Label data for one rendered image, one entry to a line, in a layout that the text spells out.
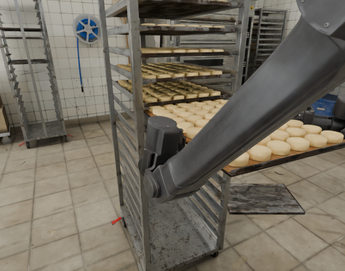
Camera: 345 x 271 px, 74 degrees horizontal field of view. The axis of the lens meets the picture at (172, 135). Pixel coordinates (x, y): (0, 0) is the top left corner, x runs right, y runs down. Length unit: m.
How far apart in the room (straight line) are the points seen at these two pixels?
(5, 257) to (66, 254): 0.38
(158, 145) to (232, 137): 0.20
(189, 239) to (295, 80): 1.39
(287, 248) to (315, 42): 1.71
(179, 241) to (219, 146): 1.28
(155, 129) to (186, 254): 1.13
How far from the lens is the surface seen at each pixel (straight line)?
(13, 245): 2.02
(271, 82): 0.24
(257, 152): 0.51
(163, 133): 0.41
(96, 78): 4.02
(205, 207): 1.50
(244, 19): 1.04
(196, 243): 1.53
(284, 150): 0.56
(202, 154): 0.31
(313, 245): 1.95
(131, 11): 0.83
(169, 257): 1.46
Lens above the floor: 1.27
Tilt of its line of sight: 22 degrees down
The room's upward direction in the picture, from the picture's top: straight up
